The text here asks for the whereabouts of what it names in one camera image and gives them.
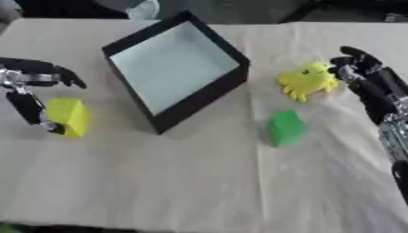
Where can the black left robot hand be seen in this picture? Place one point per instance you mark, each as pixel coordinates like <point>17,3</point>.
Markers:
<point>26,104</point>

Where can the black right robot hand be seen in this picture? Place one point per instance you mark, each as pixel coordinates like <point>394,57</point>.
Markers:
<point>372,82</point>

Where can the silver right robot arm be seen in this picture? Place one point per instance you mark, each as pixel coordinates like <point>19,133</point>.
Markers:
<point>396,145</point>

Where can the black box white inside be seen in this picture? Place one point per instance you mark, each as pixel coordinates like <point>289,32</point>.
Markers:
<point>175,69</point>

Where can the yellow-green block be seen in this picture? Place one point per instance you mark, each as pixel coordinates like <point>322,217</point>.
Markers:
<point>69,116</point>

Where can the yellow soft toy octopus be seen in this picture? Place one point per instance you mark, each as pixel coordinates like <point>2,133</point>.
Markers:
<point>308,80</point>

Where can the green block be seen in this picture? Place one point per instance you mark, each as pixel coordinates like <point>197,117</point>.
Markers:
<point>287,129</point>

